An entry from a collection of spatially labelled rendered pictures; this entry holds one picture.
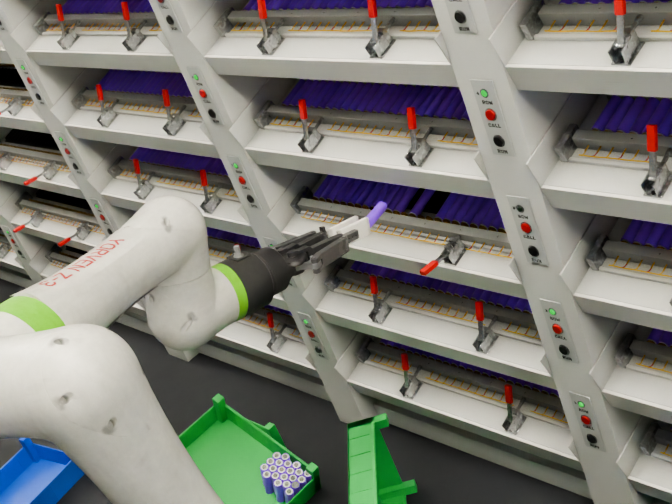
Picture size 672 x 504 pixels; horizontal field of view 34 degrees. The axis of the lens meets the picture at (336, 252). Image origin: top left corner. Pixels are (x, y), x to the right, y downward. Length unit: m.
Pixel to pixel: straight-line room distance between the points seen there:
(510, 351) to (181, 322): 0.63
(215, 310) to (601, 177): 0.58
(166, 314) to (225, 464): 0.89
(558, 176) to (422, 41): 0.29
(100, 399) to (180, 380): 1.80
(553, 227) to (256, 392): 1.27
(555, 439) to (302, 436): 0.71
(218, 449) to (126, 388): 1.33
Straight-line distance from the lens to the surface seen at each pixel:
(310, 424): 2.56
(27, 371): 1.16
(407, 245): 1.95
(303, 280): 2.24
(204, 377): 2.89
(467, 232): 1.86
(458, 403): 2.18
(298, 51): 1.84
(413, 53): 1.65
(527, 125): 1.57
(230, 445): 2.46
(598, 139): 1.58
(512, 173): 1.62
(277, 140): 2.05
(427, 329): 2.06
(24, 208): 3.39
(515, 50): 1.53
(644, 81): 1.40
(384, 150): 1.84
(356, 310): 2.20
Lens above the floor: 1.50
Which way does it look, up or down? 28 degrees down
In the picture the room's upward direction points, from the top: 23 degrees counter-clockwise
